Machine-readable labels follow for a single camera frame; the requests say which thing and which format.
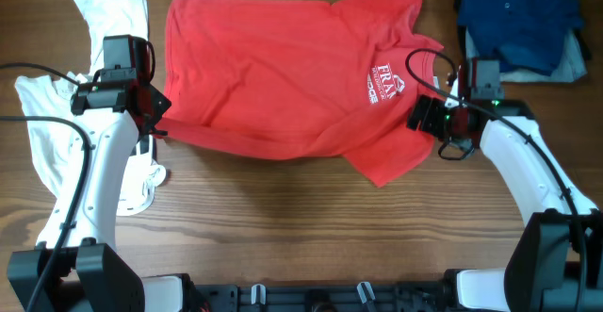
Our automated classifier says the folded light grey garment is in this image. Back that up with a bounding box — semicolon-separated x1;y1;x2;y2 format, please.
463;0;589;85

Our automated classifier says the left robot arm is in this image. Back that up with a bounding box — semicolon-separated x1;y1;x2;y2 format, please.
8;35;195;311

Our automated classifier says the left black cable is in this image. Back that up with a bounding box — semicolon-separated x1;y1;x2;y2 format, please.
0;41;156;312

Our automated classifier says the right black cable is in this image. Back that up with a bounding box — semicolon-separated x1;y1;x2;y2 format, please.
404;47;590;312

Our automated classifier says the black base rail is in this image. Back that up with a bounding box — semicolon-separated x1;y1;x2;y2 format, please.
197;282;468;312

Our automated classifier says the black cable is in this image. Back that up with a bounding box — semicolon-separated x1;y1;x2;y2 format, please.
0;41;156;312
404;47;590;312

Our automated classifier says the red t-shirt white print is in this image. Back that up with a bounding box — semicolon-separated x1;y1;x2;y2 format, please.
159;0;440;186

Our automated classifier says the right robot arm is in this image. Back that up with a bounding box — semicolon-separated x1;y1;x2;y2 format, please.
407;59;602;311

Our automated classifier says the white t-shirt black logo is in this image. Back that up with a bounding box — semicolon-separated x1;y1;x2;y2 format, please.
15;0;167;216

